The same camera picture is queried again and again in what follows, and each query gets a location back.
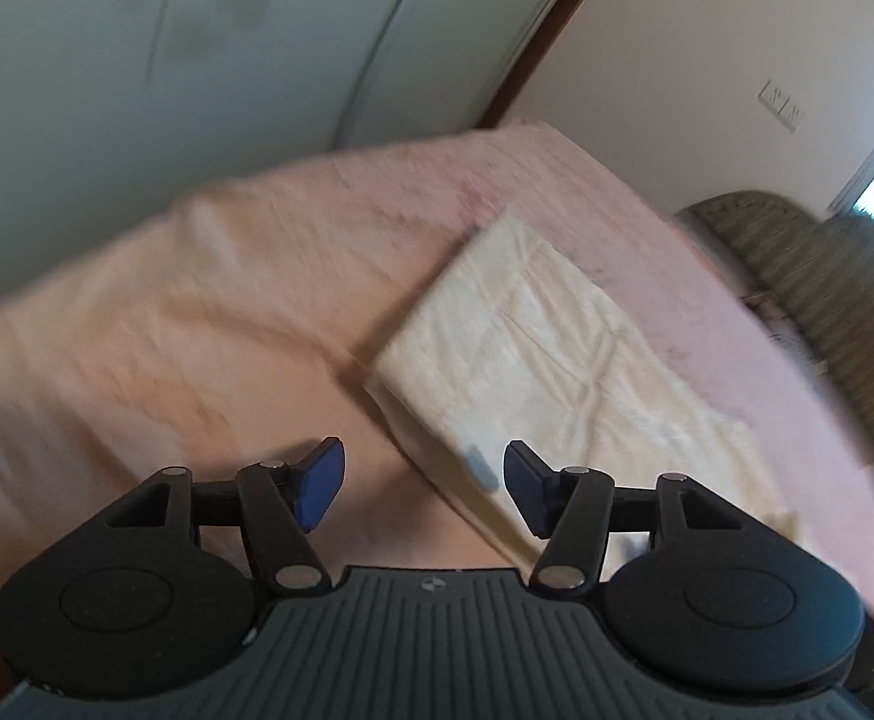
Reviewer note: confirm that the white wardrobe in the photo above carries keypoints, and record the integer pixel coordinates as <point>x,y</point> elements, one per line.
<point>107,52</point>

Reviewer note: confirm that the pink blanket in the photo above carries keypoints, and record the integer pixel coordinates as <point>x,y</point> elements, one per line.
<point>182,315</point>

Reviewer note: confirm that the brown wooden door frame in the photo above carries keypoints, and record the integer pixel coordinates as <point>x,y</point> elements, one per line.
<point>542,37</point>

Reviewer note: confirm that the white wall switch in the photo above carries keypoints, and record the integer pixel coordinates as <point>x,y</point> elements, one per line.
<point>772,95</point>
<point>791,117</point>

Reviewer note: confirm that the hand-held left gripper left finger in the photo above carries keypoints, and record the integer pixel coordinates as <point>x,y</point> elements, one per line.
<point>322,481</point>

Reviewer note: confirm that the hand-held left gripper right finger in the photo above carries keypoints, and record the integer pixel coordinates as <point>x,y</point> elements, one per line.
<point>525,481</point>

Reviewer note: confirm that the cream white pants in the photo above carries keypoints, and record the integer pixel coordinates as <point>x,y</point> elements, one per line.
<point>542,360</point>

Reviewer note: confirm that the olive padded headboard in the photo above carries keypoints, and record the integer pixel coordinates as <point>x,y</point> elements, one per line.
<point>819,292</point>

